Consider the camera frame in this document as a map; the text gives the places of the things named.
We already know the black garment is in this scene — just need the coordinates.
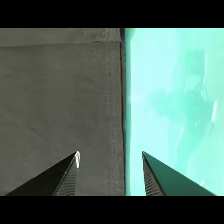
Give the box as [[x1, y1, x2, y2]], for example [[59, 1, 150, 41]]
[[0, 28, 127, 197]]

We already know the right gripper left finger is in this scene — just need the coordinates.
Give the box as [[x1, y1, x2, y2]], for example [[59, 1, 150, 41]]
[[4, 150, 82, 197]]

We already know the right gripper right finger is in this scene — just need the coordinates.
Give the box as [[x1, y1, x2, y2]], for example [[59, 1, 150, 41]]
[[141, 150, 216, 197]]

